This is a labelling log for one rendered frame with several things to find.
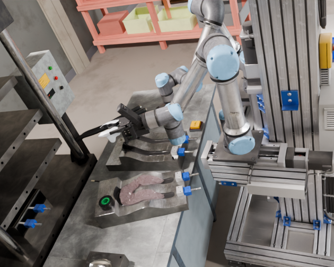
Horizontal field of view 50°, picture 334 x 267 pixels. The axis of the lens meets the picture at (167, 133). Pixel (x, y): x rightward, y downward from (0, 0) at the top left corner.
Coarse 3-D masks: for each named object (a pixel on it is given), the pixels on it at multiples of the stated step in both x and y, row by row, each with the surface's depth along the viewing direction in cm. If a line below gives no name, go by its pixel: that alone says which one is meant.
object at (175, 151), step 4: (172, 148) 215; (176, 148) 214; (180, 148) 215; (184, 148) 214; (172, 152) 213; (176, 152) 212; (180, 152) 212; (184, 152) 213; (188, 152) 212; (192, 152) 211
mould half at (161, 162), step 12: (156, 132) 236; (120, 144) 242; (132, 144) 227; (144, 144) 228; (156, 144) 227; (168, 144) 223; (120, 156) 221; (132, 156) 220; (144, 156) 221; (156, 156) 219; (168, 156) 215; (180, 156) 216; (108, 168) 233; (120, 168) 229; (132, 168) 226; (144, 168) 223; (156, 168) 220; (168, 168) 217; (180, 168) 215
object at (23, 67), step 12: (0, 36) 190; (12, 48) 195; (24, 60) 202; (24, 72) 204; (36, 84) 210; (36, 96) 216; (48, 108) 221; (60, 120) 229; (60, 132) 233; (72, 144) 240; (84, 156) 249
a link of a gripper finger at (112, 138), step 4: (112, 128) 151; (116, 128) 150; (104, 132) 151; (108, 132) 150; (100, 136) 151; (104, 136) 151; (108, 136) 152; (112, 136) 152; (116, 136) 153; (112, 140) 153
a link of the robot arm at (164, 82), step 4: (156, 76) 194; (160, 76) 193; (164, 76) 191; (168, 76) 193; (156, 80) 192; (160, 80) 191; (164, 80) 191; (168, 80) 192; (172, 80) 194; (156, 84) 195; (160, 84) 192; (164, 84) 192; (168, 84) 193; (172, 84) 195; (160, 88) 194; (164, 88) 194; (168, 88) 194; (172, 88) 199; (160, 92) 197; (164, 92) 195; (168, 92) 196; (172, 92) 198
